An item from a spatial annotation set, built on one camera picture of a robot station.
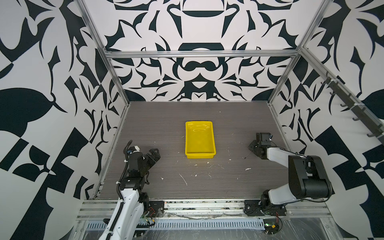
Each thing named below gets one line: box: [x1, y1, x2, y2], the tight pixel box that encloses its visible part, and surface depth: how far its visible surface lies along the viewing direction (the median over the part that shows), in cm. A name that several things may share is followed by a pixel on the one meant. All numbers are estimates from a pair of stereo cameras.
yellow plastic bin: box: [185, 121, 217, 159], surface depth 99 cm
